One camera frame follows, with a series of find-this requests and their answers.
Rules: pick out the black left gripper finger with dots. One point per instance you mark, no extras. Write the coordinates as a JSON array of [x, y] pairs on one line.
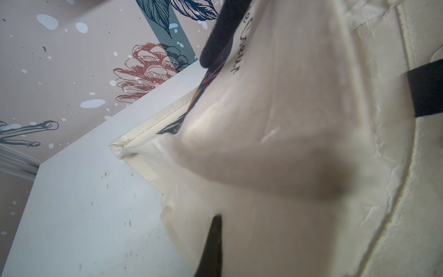
[[211, 261]]

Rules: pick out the cream canvas tote bag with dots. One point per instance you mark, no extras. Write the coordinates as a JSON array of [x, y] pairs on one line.
[[317, 135]]

